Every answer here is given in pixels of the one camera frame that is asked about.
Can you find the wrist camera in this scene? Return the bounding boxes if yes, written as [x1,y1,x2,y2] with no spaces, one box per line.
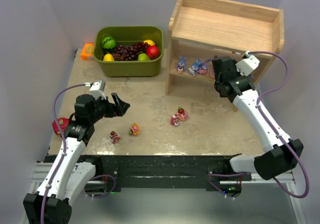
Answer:
[235,51,260,76]
[84,80,106,100]

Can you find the yellow lemon toy front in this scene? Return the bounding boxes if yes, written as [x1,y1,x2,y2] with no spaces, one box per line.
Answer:
[103,53,114,62]

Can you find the red strawberry bear figure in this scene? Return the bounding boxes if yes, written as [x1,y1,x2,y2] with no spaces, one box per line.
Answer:
[109,131,121,144]

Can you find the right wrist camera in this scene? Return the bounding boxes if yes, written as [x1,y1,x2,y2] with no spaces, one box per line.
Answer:
[235,51,260,76]

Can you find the red white box behind shelf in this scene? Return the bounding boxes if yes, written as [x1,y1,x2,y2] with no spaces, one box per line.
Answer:
[232,51,244,57]

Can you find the yellow lemon toy back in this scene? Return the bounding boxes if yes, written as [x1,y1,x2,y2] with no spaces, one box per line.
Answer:
[144,40,155,46]

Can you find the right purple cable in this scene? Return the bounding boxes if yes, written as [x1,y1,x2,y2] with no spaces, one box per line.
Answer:
[207,51,310,199]

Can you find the wooden two-tier shelf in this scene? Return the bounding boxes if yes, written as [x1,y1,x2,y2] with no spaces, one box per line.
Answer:
[165,0,285,94]

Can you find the aluminium rail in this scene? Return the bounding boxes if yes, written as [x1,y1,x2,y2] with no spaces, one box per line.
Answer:
[21,160,307,224]

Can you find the green pear toy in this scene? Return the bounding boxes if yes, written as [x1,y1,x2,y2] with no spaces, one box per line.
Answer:
[137,53,150,61]

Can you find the green watermelon toy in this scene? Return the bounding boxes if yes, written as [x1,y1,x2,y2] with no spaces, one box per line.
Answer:
[101,36,117,50]

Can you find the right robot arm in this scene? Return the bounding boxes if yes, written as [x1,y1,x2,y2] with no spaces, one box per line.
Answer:
[212,55,304,180]

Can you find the orange snack box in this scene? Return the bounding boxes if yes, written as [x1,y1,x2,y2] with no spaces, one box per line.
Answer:
[80,43,95,61]

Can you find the yellow lemon toy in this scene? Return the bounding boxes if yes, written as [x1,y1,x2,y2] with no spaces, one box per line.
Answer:
[103,53,114,62]
[144,40,155,46]

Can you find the pink bear yellow flower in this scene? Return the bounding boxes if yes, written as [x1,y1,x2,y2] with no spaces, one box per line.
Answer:
[129,123,140,136]

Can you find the green plastic basin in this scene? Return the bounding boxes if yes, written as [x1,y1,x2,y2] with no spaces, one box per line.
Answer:
[93,26,164,77]

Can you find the red strawberry toy at edge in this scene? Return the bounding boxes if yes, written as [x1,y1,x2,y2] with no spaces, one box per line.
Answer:
[52,117,69,137]

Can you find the purple grape bunch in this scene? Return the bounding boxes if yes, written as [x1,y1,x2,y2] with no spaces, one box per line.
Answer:
[111,42,150,61]

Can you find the pink bear with cake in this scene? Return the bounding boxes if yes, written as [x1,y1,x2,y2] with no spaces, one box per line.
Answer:
[170,114,179,126]

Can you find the pink bear strawberry donut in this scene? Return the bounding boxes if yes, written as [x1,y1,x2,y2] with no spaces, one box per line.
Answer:
[177,107,189,121]

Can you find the purple bunny with bottle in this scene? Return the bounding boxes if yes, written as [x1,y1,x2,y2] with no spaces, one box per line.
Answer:
[188,58,201,76]

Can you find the red apple toy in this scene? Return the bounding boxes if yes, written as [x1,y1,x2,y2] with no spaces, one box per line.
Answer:
[146,46,161,60]

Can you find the purple bunny strawberry cake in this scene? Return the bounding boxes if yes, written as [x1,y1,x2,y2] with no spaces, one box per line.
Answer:
[176,56,187,74]

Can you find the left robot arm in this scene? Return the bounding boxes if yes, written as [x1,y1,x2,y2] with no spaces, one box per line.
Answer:
[23,93,130,223]

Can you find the purple cable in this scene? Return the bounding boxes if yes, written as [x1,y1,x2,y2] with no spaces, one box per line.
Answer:
[207,51,310,199]
[41,83,92,224]

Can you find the black base frame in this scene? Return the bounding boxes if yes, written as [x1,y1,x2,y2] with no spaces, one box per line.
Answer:
[78,155,251,191]

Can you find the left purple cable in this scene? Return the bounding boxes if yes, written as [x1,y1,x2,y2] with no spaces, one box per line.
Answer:
[41,83,92,224]

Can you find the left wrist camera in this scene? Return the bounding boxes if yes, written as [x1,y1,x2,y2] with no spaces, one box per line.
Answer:
[84,80,106,100]

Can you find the purple bunny pink donut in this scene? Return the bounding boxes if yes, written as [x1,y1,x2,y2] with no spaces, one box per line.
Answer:
[209,55,218,79]
[198,59,212,75]

